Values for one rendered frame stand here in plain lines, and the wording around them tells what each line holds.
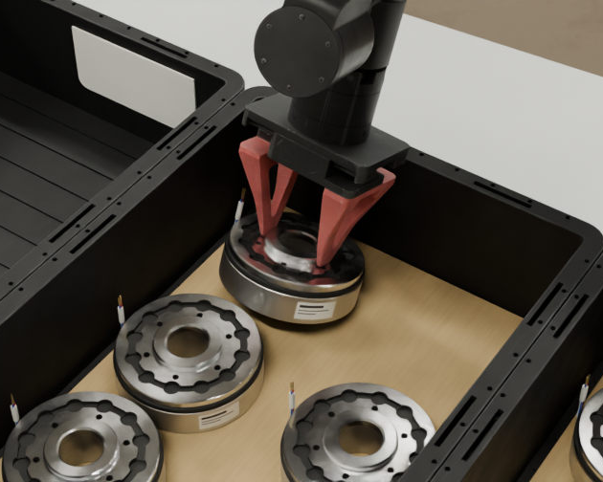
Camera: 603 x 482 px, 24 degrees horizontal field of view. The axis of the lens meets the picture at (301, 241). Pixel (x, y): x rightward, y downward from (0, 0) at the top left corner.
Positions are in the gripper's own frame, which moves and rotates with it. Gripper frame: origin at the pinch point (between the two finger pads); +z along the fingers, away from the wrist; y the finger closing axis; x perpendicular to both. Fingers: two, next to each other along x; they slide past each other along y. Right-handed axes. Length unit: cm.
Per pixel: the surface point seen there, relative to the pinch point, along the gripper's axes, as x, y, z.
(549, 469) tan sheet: -1.5, 23.3, 5.4
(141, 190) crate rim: -7.5, -9.0, -1.8
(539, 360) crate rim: -5.2, 21.0, -3.8
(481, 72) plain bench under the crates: 50, -10, 2
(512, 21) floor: 168, -53, 34
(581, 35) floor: 171, -40, 33
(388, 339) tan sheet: 1.7, 8.3, 4.8
